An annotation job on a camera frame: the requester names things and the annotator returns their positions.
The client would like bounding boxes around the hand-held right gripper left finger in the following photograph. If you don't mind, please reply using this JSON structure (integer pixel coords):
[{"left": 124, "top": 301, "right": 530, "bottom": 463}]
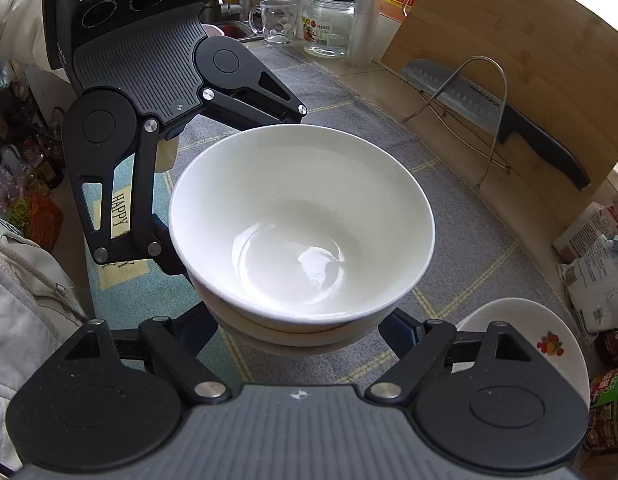
[{"left": 64, "top": 302, "right": 234, "bottom": 404}]

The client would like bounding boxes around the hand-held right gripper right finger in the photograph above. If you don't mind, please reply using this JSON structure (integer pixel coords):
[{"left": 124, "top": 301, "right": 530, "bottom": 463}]
[{"left": 364, "top": 306, "right": 534, "bottom": 404}]

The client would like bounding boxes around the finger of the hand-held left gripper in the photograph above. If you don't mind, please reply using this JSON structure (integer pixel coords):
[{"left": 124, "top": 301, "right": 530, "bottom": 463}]
[
  {"left": 78, "top": 119, "right": 190, "bottom": 283},
  {"left": 199, "top": 50, "right": 310, "bottom": 128}
]

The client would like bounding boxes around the white ceramic bowl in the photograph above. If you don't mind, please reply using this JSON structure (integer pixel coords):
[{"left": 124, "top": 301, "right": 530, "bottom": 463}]
[{"left": 169, "top": 124, "right": 436, "bottom": 333}]

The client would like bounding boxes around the oval white plate fruit print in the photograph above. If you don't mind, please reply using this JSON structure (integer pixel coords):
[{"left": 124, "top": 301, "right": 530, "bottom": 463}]
[{"left": 451, "top": 297, "right": 591, "bottom": 411}]

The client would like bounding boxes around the person's left forearm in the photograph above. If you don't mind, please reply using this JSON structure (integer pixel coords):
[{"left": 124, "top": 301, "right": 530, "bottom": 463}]
[{"left": 0, "top": 0, "right": 64, "bottom": 68}]

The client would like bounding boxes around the person's left hand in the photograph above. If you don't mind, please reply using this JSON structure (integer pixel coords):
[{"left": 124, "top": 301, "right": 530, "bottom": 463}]
[{"left": 156, "top": 132, "right": 180, "bottom": 172}]

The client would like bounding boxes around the clear glass mug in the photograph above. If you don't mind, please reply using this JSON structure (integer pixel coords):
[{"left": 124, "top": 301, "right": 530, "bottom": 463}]
[{"left": 248, "top": 0, "right": 298, "bottom": 46}]

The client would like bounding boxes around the glass jar green lid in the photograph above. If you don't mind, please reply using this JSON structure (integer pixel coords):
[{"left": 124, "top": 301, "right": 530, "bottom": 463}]
[{"left": 302, "top": 0, "right": 354, "bottom": 58}]

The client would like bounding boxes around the pile of colourful bags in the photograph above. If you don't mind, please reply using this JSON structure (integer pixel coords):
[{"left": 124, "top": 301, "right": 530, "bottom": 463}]
[{"left": 0, "top": 60, "right": 64, "bottom": 253}]

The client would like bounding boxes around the stack of clear plastic cups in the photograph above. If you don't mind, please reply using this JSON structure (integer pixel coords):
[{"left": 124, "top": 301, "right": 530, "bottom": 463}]
[{"left": 353, "top": 0, "right": 390, "bottom": 68}]

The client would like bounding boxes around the grey checked table mat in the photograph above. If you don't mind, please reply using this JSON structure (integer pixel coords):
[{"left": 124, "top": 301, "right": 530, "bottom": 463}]
[{"left": 81, "top": 42, "right": 572, "bottom": 391}]

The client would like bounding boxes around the person's white jacket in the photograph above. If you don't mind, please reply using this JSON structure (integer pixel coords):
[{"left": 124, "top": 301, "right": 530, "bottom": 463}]
[{"left": 0, "top": 212, "right": 90, "bottom": 471}]

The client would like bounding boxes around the white crumpled bag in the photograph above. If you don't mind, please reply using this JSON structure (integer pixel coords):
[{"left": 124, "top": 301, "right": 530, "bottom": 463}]
[{"left": 563, "top": 240, "right": 618, "bottom": 333}]

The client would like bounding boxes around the dark soy sauce bottle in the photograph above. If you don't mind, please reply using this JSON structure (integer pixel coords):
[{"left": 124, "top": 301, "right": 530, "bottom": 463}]
[{"left": 594, "top": 326, "right": 618, "bottom": 367}]

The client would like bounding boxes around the green lid sauce jar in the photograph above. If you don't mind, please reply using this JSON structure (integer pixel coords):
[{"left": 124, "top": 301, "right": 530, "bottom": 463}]
[{"left": 584, "top": 362, "right": 618, "bottom": 456}]

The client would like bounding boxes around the bamboo cutting board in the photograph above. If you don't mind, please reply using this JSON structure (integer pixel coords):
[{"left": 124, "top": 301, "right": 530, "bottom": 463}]
[{"left": 380, "top": 0, "right": 618, "bottom": 231}]

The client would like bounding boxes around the steel wire rack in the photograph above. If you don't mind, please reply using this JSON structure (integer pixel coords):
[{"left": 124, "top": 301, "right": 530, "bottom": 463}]
[{"left": 403, "top": 56, "right": 510, "bottom": 196}]

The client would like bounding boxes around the kitchen knife black handle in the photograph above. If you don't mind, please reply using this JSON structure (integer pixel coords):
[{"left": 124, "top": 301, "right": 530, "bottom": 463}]
[{"left": 400, "top": 58, "right": 592, "bottom": 191}]

